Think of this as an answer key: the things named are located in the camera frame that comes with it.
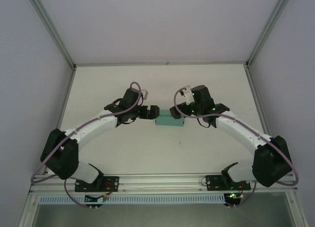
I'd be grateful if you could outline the aluminium frame post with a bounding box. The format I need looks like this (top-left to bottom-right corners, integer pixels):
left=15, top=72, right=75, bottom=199
left=26, top=0, right=76, bottom=69
left=246, top=0, right=295, bottom=67

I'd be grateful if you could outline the aluminium table side rail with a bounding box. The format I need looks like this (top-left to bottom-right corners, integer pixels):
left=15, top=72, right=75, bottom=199
left=43, top=66, right=76, bottom=175
left=245, top=65, right=282, bottom=172

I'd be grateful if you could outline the white slotted cable duct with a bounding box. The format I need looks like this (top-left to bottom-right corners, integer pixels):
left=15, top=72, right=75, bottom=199
left=39, top=194, right=226, bottom=205

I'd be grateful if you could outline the wide aluminium mounting rail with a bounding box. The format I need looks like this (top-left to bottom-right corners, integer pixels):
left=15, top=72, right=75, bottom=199
left=31, top=172, right=299, bottom=194

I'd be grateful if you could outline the thin aluminium table edge rail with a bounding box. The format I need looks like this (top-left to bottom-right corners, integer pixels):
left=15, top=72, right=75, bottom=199
left=73, top=61, right=249, bottom=67

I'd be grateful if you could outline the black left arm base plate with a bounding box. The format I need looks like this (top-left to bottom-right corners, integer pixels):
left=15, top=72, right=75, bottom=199
left=74, top=175, right=120, bottom=193

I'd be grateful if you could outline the small circuit board with wires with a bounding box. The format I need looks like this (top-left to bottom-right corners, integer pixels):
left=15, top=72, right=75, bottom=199
left=85, top=194, right=109, bottom=203
left=226, top=192, right=245, bottom=200

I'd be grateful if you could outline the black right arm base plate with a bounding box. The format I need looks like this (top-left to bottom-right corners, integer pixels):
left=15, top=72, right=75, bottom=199
left=205, top=173, right=252, bottom=192

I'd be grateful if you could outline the teal paper box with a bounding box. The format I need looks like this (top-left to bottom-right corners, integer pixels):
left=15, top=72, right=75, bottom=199
left=155, top=109, right=186, bottom=128

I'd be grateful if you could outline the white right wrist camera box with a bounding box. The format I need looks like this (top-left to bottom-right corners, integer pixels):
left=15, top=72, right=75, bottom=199
left=180, top=85, right=193, bottom=105

